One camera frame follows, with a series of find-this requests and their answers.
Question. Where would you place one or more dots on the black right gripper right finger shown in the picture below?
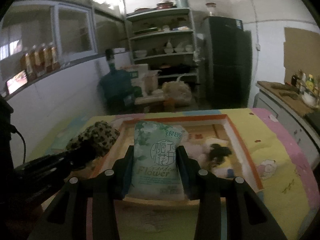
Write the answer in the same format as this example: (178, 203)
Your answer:
(228, 208)

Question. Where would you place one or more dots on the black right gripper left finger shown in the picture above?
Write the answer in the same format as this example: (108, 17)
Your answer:
(84, 208)

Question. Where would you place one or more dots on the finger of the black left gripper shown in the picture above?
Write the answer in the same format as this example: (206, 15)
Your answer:
(47, 174)

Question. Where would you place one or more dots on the yellow white doll toy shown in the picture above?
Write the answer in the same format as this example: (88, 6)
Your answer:
(220, 162)

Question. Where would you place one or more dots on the leopard print cloth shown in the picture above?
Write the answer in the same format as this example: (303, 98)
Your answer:
(95, 141)

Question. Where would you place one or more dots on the green floral tissue pack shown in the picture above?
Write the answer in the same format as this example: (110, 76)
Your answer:
(155, 174)

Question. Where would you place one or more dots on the white plush bunny toy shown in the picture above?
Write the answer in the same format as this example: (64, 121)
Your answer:
(199, 152)

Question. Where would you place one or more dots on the colourful play mat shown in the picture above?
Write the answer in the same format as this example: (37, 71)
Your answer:
(290, 191)

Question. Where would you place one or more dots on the orange-rimmed cardboard tray box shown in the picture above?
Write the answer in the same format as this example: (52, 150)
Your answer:
(197, 129)

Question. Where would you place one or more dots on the phone on window sill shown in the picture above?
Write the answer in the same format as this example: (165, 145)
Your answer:
(17, 82)

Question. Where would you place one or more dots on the brown liquid bottle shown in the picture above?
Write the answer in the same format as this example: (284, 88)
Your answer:
(44, 54)
(26, 65)
(53, 56)
(36, 62)

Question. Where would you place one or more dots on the blue water jug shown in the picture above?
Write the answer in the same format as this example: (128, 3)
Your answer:
(115, 88)

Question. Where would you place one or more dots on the wooden counter top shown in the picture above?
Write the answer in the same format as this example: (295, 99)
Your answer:
(288, 99)

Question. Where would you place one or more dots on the white bowl on counter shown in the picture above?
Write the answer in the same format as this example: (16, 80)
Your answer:
(309, 99)

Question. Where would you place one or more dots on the plastic bag on floor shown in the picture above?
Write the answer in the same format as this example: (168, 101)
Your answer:
(178, 92)

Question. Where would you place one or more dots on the black refrigerator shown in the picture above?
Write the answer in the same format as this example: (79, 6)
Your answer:
(227, 62)

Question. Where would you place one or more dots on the metal storage shelf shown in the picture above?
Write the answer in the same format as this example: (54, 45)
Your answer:
(165, 40)

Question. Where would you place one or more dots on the glass jar on fridge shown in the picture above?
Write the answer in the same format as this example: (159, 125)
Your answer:
(211, 8)

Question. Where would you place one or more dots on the teal pot on shelf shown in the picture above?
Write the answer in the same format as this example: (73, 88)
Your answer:
(182, 3)

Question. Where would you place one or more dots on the cardboard sheet on wall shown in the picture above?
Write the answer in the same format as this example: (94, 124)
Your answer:
(301, 52)

